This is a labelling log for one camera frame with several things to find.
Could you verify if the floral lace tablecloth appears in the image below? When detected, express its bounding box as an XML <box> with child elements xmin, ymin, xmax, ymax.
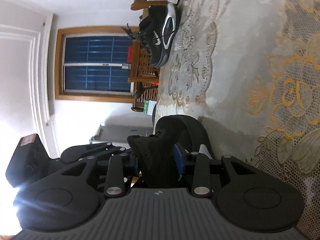
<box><xmin>156</xmin><ymin>0</ymin><xmax>319</xmax><ymax>239</ymax></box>

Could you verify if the black bicycle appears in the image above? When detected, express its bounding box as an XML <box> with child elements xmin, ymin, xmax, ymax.
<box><xmin>122</xmin><ymin>27</ymin><xmax>159</xmax><ymax>123</ymax></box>

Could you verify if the brown wooden chair far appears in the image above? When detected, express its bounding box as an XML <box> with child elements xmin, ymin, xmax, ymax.
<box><xmin>127</xmin><ymin>40</ymin><xmax>159</xmax><ymax>83</ymax></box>

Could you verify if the silver refrigerator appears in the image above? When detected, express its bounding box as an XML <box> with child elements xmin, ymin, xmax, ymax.
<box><xmin>89</xmin><ymin>124</ymin><xmax>153</xmax><ymax>145</ymax></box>

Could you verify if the white green box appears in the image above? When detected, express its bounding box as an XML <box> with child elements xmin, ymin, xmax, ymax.
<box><xmin>143</xmin><ymin>100</ymin><xmax>157</xmax><ymax>115</ymax></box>

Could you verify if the black sneaker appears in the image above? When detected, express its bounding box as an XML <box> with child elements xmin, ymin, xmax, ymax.
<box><xmin>138</xmin><ymin>3</ymin><xmax>181</xmax><ymax>68</ymax></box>
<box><xmin>127</xmin><ymin>115</ymin><xmax>214</xmax><ymax>189</ymax></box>

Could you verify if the red box on windowsill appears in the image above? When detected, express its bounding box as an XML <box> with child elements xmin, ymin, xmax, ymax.
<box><xmin>127</xmin><ymin>45</ymin><xmax>133</xmax><ymax>63</ymax></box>

